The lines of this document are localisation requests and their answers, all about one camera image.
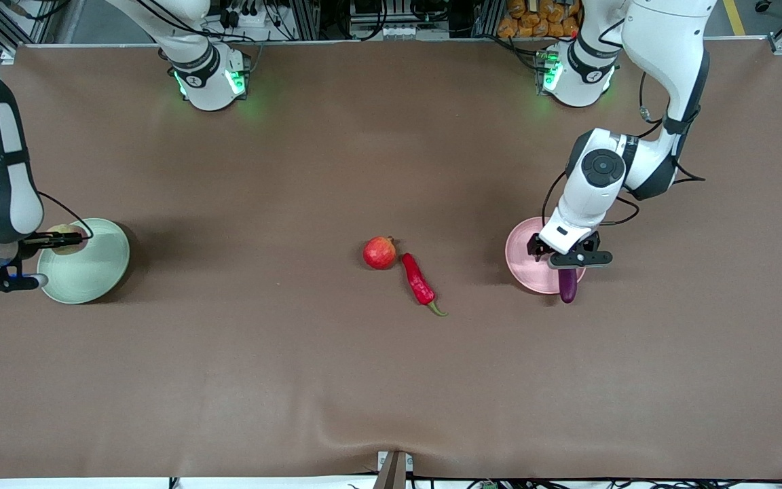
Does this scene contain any brown table cloth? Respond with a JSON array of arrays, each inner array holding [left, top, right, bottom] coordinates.
[[0, 37, 782, 479]]

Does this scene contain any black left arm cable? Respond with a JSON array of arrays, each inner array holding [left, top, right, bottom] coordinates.
[[542, 68, 706, 228]]

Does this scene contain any orange toy food pile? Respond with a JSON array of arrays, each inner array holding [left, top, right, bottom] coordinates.
[[498, 0, 582, 38]]

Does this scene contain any yellow pink peach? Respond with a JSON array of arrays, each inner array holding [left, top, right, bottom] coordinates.
[[48, 223, 84, 256]]

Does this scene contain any grey metal bracket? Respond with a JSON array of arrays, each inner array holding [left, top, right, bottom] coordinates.
[[374, 450, 413, 489]]

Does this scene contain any long purple eggplant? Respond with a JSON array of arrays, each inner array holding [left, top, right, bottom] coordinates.
[[558, 267, 579, 304]]

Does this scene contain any light green round plate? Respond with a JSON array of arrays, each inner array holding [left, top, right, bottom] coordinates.
[[37, 217, 131, 305]]

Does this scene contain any red chili pepper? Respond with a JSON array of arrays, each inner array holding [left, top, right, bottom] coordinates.
[[401, 253, 448, 317]]

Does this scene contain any red pomegranate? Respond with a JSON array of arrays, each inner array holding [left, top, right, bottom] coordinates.
[[362, 236, 398, 270]]

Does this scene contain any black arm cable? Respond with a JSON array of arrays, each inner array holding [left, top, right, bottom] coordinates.
[[37, 192, 94, 240], [542, 68, 706, 228]]

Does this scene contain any pink round plate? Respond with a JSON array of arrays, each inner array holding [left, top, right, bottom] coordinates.
[[505, 217, 588, 295]]

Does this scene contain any white power strip with plugs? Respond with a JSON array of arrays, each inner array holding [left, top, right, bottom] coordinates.
[[218, 0, 276, 31]]

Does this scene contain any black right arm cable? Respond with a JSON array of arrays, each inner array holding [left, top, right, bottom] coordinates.
[[37, 192, 94, 240]]

